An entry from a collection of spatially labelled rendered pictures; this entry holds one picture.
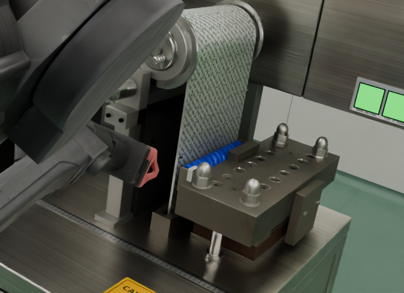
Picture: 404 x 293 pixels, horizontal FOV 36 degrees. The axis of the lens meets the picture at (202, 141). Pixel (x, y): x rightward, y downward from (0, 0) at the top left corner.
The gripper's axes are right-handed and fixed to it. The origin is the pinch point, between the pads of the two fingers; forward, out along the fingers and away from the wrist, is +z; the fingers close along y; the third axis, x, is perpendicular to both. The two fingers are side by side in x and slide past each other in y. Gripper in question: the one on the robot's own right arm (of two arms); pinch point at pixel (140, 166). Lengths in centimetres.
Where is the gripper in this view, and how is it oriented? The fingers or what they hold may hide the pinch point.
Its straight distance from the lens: 108.3
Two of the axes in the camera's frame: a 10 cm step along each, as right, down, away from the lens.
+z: 3.8, 2.6, 8.9
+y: 8.3, 3.3, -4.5
